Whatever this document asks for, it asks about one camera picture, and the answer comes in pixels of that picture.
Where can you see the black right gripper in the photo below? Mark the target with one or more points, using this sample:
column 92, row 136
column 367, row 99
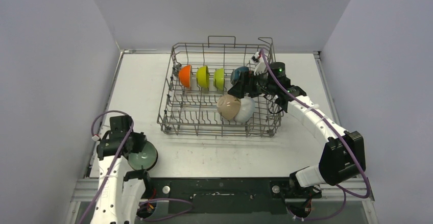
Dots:
column 246, row 82

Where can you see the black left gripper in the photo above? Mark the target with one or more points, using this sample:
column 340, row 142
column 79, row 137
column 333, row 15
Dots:
column 140, row 140

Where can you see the white bowl with tan outside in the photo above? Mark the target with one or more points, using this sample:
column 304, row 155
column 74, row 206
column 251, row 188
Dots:
column 228, row 106

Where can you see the white bowl with blue outside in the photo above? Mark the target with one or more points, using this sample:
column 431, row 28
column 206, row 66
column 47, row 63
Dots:
column 246, row 111

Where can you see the lime green bowl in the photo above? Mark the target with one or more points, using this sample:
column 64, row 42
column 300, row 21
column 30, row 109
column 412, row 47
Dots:
column 219, row 79

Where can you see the yellow green bowl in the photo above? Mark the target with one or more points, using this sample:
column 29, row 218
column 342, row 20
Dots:
column 202, row 76

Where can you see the pale green plate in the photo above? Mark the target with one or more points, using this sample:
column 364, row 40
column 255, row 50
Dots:
column 145, row 159

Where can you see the white bowl orange outside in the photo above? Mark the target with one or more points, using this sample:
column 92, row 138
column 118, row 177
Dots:
column 185, row 76

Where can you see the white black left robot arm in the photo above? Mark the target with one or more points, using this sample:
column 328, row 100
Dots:
column 120, row 186

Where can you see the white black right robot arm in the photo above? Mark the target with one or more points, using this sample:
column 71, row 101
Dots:
column 343, row 155

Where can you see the blue patterned bowl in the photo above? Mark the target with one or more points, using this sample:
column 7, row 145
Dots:
column 235, row 75

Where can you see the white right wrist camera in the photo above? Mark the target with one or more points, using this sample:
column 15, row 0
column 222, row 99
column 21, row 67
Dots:
column 258, row 60

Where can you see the grey wire dish rack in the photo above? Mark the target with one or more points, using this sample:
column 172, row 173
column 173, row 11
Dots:
column 193, row 111

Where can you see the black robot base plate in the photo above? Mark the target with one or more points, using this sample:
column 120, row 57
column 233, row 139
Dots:
column 231, row 195

